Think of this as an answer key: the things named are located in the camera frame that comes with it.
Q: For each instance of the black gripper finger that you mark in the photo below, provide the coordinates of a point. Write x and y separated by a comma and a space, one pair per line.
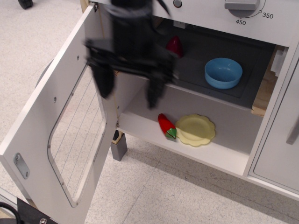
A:
155, 91
104, 77

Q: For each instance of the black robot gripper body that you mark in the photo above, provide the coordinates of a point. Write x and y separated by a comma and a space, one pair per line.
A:
132, 47

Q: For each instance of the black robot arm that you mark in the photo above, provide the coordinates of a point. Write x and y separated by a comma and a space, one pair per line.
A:
130, 7

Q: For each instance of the grey round oven button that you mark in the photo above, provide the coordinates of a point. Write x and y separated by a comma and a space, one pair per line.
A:
177, 3

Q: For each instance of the red toy chili pepper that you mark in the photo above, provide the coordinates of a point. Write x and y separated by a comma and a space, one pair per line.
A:
167, 127

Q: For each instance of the yellow scalloped plate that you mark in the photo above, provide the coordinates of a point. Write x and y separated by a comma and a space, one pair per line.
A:
195, 130

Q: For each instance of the blue plastic bowl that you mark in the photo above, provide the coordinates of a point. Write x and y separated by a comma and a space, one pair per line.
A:
223, 73

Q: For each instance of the grey cabinet leg cap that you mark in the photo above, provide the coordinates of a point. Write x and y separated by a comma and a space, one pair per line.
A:
118, 146

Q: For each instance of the white toy kitchen cabinet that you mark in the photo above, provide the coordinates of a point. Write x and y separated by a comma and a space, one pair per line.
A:
264, 44

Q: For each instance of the black caster wheel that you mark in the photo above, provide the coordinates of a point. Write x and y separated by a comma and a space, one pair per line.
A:
25, 4

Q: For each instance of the grey temperature knob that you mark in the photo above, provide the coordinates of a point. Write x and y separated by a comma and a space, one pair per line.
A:
241, 8

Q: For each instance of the white right cabinet door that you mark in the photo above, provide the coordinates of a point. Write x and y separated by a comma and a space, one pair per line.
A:
277, 162

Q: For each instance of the light wooden corner post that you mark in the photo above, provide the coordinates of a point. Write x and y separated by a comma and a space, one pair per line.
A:
84, 4

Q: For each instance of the grey right door handle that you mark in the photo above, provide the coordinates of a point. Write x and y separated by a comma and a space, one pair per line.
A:
293, 133

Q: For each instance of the black base plate with screw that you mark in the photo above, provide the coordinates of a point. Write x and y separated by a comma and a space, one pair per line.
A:
31, 215

